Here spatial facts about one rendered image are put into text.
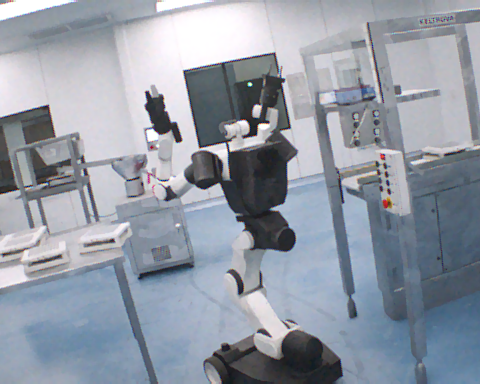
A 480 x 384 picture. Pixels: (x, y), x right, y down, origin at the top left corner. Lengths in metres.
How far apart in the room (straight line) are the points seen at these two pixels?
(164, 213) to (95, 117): 3.11
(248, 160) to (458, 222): 1.58
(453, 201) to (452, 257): 0.36
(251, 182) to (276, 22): 5.87
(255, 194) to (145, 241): 2.86
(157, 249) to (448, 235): 2.83
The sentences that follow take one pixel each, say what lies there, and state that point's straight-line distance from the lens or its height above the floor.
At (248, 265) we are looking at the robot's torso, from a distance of 2.69.
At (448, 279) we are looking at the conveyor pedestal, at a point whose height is 0.16.
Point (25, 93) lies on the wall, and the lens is 8.04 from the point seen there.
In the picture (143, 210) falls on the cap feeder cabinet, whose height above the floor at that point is 0.65.
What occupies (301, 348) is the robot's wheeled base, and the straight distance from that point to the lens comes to 2.56.
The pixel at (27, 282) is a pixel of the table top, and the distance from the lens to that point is 2.67.
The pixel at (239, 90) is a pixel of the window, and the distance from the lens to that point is 7.86.
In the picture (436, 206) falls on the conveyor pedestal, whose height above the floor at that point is 0.65.
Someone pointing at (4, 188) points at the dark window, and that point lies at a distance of 8.22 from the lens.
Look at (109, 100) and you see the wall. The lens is 7.81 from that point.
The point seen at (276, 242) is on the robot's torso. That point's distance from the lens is 2.39.
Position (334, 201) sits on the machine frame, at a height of 0.78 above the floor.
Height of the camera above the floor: 1.53
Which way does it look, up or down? 10 degrees down
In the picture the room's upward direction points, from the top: 12 degrees counter-clockwise
